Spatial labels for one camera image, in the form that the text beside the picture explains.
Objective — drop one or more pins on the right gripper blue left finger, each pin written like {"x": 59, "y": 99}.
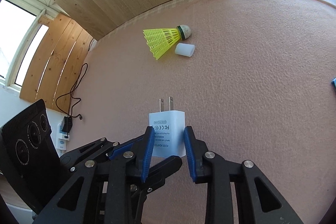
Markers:
{"x": 145, "y": 153}

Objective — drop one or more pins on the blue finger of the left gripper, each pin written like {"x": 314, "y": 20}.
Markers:
{"x": 155, "y": 180}
{"x": 121, "y": 148}

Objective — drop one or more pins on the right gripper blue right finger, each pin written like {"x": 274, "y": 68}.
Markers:
{"x": 257, "y": 198}

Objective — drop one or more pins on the white usb wall charger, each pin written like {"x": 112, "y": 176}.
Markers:
{"x": 169, "y": 127}

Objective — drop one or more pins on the blue plastic phone stand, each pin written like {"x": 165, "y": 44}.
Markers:
{"x": 333, "y": 82}

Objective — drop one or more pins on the slatted pine wood panel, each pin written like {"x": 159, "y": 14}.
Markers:
{"x": 56, "y": 64}

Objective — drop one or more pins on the yellow plastic shuttlecock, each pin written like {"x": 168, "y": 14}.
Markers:
{"x": 160, "y": 40}

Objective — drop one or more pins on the small white plastic cap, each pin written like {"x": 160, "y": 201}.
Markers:
{"x": 183, "y": 49}

